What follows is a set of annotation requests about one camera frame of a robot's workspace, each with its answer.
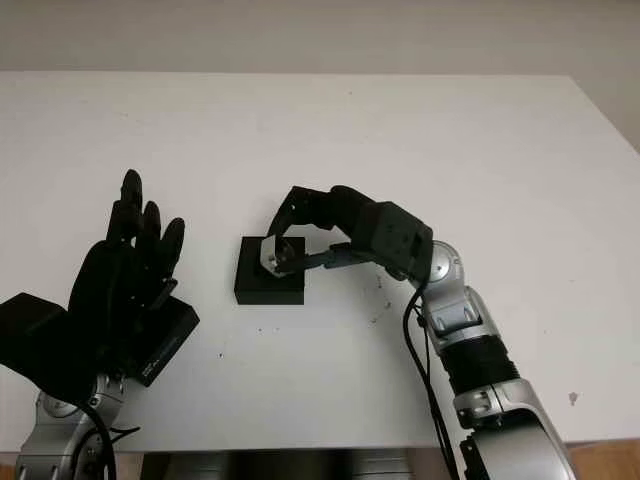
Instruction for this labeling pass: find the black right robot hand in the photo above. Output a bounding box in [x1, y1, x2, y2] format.
[263, 184, 376, 277]

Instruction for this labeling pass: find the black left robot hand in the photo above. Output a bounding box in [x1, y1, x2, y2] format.
[67, 168, 187, 374]

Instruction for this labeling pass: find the black printed box lid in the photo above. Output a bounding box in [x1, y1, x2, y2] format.
[124, 297, 201, 387]

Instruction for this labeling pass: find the small silver camera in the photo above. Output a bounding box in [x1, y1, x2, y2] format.
[257, 234, 301, 276]

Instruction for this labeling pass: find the grey robot torso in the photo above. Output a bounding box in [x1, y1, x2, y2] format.
[139, 439, 441, 480]

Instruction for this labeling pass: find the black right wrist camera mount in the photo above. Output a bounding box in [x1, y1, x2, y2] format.
[359, 201, 434, 287]

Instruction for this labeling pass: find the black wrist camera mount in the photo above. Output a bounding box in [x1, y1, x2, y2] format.
[359, 201, 434, 287]
[0, 293, 97, 396]

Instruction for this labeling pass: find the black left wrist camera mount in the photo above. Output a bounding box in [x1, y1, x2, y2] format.
[0, 293, 97, 396]

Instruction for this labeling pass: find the black camera box base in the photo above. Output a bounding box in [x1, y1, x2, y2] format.
[233, 235, 306, 306]

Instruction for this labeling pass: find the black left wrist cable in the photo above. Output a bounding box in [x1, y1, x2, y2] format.
[79, 399, 141, 480]

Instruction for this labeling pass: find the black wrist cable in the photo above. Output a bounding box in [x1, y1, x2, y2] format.
[79, 399, 141, 480]
[403, 289, 462, 480]

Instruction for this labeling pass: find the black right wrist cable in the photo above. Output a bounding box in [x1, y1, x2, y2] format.
[403, 289, 462, 480]

